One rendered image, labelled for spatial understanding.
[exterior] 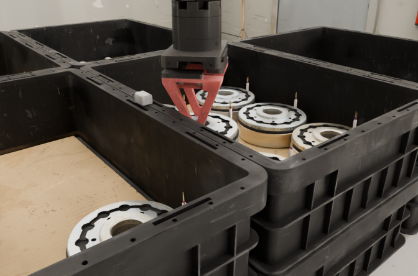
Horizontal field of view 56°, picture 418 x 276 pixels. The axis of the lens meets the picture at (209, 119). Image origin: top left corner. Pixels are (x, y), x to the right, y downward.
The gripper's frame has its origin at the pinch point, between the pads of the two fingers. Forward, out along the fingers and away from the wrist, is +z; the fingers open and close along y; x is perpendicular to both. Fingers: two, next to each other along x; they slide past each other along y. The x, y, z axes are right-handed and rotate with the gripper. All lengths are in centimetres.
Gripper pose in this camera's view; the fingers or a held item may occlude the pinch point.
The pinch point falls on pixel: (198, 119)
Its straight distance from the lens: 49.5
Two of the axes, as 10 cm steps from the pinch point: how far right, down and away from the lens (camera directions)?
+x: 9.9, 0.4, -1.2
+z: 0.0, 9.3, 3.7
